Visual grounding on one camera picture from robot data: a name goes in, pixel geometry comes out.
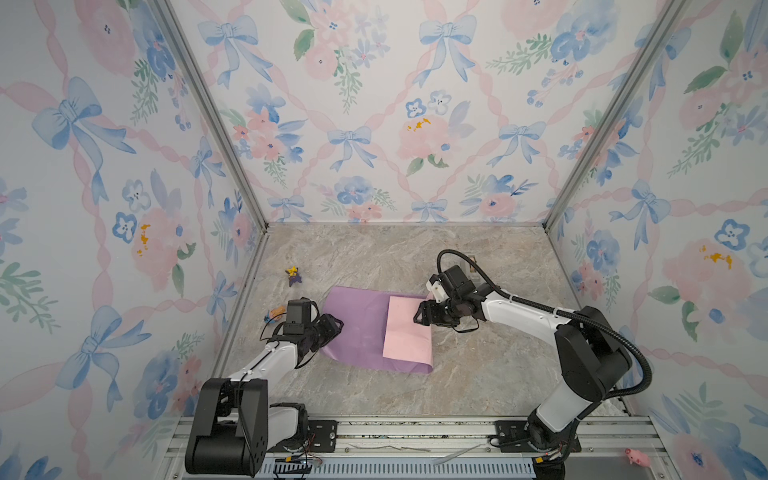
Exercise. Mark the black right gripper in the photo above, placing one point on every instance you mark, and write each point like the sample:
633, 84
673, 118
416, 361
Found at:
427, 311

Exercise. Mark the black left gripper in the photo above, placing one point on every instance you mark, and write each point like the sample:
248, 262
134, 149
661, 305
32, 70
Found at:
331, 326

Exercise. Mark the purple pink wrapping paper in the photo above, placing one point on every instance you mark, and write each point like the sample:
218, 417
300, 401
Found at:
379, 332

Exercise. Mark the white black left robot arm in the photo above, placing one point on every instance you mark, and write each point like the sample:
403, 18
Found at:
236, 424

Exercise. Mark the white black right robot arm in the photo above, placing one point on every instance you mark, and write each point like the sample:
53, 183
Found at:
591, 357

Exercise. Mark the orange blue toy figure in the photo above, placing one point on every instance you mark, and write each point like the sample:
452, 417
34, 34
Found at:
275, 315

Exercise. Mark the purple yellow toy figure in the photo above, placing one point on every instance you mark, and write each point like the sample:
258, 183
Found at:
294, 276

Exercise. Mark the orange tag label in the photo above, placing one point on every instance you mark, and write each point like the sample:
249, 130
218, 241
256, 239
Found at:
203, 466

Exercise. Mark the pink pig toy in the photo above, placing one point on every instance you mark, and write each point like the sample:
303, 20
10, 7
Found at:
638, 458

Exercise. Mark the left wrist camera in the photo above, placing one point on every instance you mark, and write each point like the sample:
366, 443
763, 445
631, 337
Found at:
300, 313

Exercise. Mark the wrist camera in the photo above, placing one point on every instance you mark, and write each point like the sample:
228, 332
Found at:
300, 313
452, 283

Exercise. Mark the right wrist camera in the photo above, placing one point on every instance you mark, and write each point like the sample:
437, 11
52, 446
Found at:
452, 283

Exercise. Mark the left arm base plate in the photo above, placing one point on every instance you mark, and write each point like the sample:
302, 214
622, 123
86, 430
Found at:
317, 436

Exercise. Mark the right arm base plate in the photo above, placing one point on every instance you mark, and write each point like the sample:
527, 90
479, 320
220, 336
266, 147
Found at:
522, 436

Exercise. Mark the aluminium front rail frame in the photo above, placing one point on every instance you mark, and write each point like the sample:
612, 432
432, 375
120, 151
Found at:
457, 447

